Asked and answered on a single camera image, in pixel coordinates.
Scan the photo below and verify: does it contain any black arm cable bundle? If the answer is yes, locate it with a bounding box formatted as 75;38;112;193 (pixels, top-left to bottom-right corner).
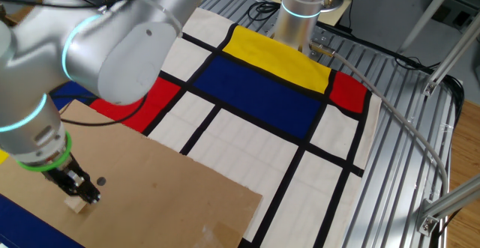
50;90;149;128

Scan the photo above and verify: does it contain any grey slanted pole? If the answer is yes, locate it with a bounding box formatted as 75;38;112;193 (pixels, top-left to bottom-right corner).
396;0;463;53

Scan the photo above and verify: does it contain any colour block patterned cloth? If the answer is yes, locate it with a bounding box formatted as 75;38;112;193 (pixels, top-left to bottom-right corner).
0;7;383;248

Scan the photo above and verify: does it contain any brown cardboard sheet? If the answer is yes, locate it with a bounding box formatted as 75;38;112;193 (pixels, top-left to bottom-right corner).
0;98;263;248

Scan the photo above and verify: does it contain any cream wooden cube block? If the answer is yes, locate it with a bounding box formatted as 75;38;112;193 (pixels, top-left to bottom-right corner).
63;194;91;214

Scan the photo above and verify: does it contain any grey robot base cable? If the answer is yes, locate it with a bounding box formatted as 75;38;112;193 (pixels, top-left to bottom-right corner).
309;41;450;199

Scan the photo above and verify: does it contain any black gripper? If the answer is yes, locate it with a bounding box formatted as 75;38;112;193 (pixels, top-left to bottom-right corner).
43;154;101;205

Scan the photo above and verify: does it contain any black coiled cable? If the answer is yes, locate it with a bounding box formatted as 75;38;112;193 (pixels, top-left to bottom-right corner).
246;0;281;22

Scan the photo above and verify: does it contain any aluminium frame post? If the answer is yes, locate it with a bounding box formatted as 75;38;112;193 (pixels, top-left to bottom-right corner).
422;21;480;97
415;175;480;237

